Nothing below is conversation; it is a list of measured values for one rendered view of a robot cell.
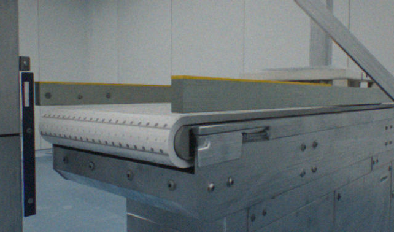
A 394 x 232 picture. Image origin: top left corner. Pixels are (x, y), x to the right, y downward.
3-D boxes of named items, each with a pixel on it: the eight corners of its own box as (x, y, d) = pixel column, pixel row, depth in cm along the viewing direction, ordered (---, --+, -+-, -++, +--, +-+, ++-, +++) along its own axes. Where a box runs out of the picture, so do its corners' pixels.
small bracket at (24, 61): (21, 70, 49) (21, 55, 49) (14, 70, 51) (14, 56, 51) (31, 70, 50) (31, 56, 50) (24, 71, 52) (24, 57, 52)
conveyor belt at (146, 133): (167, 171, 33) (167, 117, 33) (38, 145, 50) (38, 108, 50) (431, 115, 135) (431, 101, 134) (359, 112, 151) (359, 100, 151)
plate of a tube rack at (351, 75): (345, 78, 68) (345, 67, 68) (237, 81, 85) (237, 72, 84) (383, 82, 87) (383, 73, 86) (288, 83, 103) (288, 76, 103)
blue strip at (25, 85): (25, 217, 50) (23, 72, 49) (23, 216, 51) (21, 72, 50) (37, 215, 51) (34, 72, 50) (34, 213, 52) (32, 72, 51)
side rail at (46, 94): (40, 105, 50) (39, 82, 50) (34, 105, 51) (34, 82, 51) (358, 99, 149) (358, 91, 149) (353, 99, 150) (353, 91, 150)
